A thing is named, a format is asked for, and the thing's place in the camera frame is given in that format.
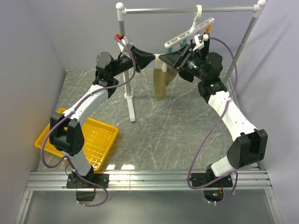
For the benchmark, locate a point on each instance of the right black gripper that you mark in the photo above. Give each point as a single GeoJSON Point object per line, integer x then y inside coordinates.
{"type": "Point", "coordinates": [178, 59]}

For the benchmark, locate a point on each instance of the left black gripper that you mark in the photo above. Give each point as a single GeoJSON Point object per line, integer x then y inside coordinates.
{"type": "Point", "coordinates": [143, 58]}

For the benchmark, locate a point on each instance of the khaki underwear white waistband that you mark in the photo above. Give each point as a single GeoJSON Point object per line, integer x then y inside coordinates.
{"type": "Point", "coordinates": [163, 75]}

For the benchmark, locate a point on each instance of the white clip hanger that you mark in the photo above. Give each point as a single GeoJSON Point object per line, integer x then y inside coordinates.
{"type": "Point", "coordinates": [195, 28]}

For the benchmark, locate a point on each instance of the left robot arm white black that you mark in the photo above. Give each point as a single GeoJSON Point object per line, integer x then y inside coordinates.
{"type": "Point", "coordinates": [66, 133]}

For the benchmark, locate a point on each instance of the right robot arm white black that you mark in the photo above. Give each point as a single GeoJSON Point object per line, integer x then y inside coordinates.
{"type": "Point", "coordinates": [249, 143]}

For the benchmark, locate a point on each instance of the black hanging underwear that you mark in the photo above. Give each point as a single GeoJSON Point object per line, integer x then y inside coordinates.
{"type": "Point", "coordinates": [205, 46]}

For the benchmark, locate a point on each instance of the orange clothes clip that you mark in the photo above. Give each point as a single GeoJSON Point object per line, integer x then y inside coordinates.
{"type": "Point", "coordinates": [207, 31]}

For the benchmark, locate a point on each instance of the yellow plastic tray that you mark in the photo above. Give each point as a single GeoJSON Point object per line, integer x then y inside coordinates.
{"type": "Point", "coordinates": [99, 138]}

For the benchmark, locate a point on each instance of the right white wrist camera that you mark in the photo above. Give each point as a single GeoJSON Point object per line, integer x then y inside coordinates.
{"type": "Point", "coordinates": [199, 41]}

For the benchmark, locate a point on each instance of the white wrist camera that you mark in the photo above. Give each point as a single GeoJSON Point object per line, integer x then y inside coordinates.
{"type": "Point", "coordinates": [199, 41]}
{"type": "Point", "coordinates": [125, 44]}

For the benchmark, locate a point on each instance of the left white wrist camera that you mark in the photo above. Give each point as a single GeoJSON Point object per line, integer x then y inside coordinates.
{"type": "Point", "coordinates": [125, 44]}

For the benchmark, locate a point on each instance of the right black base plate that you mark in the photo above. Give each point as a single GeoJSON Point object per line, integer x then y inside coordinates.
{"type": "Point", "coordinates": [199, 179]}

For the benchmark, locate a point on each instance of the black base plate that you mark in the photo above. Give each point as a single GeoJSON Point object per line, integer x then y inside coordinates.
{"type": "Point", "coordinates": [199, 179]}
{"type": "Point", "coordinates": [74, 182]}

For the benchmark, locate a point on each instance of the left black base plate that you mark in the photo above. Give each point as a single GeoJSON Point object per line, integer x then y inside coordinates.
{"type": "Point", "coordinates": [74, 182]}

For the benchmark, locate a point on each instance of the aluminium mounting rail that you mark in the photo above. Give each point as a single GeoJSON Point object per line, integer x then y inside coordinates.
{"type": "Point", "coordinates": [130, 180]}

